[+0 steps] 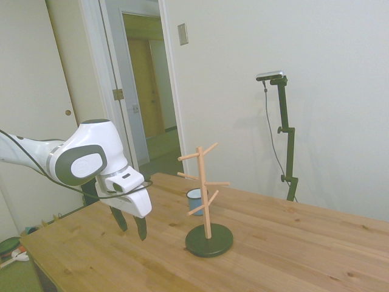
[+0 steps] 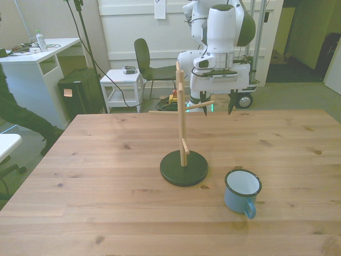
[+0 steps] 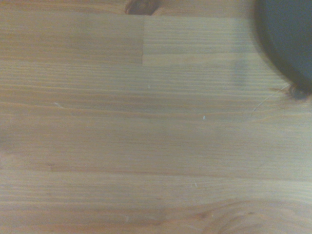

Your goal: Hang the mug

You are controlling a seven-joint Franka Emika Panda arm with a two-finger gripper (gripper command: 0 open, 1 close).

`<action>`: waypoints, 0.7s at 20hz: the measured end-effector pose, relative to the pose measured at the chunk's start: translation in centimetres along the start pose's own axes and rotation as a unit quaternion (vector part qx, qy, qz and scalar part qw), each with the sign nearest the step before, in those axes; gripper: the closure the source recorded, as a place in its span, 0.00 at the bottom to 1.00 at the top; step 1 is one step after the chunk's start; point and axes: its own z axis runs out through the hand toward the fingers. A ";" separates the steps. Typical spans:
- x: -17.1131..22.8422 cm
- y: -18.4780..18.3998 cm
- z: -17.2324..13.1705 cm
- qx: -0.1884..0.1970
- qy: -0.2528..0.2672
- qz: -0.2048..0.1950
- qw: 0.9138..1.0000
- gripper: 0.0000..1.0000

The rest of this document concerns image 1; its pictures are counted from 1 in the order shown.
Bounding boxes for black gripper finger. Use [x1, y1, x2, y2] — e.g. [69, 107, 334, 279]
[132, 215, 148, 242]
[108, 206, 129, 234]

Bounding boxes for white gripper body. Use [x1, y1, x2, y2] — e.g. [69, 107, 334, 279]
[96, 181, 153, 219]

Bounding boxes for blue enamel mug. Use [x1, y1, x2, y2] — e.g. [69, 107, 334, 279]
[185, 188, 210, 217]

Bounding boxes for wooden mug tree black base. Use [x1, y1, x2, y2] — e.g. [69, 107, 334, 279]
[177, 142, 235, 259]

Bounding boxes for white open door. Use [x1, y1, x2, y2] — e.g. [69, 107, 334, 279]
[100, 0, 150, 167]

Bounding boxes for white floor brush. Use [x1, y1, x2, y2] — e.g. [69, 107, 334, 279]
[10, 249, 30, 263]

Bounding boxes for brown wooden door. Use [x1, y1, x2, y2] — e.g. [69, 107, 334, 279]
[127, 38, 167, 137]

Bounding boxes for green bowl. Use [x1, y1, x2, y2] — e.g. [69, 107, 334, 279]
[0, 236, 22, 258]

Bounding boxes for white door with knob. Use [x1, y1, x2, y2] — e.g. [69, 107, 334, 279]
[45, 0, 92, 128]

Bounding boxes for black jointed camera stand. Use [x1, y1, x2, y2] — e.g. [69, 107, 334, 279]
[269, 75, 299, 202]

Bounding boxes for beige wall switch plate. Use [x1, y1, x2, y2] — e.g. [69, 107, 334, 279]
[177, 23, 189, 46]

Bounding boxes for grey camera on stand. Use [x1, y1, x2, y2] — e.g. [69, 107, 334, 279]
[255, 70, 286, 82]

